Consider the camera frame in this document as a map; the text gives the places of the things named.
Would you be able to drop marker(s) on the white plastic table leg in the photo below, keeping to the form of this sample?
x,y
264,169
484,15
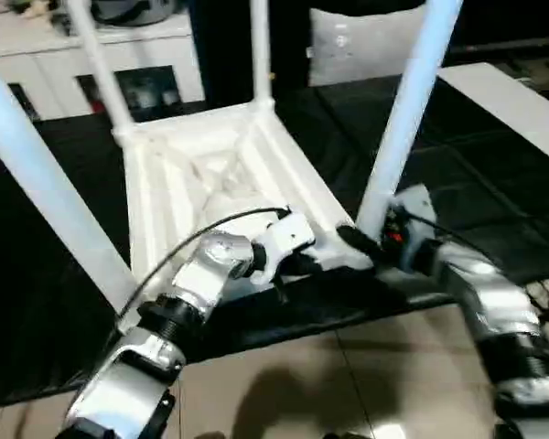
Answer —
x,y
407,114
261,50
36,160
98,68

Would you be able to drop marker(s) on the white plastic table top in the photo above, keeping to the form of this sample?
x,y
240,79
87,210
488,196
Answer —
x,y
174,151

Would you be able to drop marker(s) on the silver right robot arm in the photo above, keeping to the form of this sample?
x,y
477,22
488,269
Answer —
x,y
498,297

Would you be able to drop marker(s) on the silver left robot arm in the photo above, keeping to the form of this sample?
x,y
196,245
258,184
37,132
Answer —
x,y
201,279

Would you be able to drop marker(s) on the black table mat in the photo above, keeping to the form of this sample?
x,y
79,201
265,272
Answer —
x,y
485,183

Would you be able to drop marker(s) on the white flat board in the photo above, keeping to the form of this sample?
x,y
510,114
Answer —
x,y
508,105

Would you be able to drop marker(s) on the white pillow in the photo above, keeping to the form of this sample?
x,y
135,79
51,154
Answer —
x,y
347,46

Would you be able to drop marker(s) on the dark low tv bench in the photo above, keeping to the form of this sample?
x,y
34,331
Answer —
x,y
508,48

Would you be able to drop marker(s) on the black cabinet with gold label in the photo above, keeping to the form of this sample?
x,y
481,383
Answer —
x,y
229,46

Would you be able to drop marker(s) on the white glass-door cabinet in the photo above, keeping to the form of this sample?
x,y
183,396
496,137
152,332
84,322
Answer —
x,y
164,50

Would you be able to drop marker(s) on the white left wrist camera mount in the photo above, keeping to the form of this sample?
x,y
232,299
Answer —
x,y
288,233

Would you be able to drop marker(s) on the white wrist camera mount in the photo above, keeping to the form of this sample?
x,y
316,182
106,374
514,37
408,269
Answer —
x,y
416,201
288,233

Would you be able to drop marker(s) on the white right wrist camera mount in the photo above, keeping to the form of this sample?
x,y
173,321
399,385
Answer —
x,y
416,201

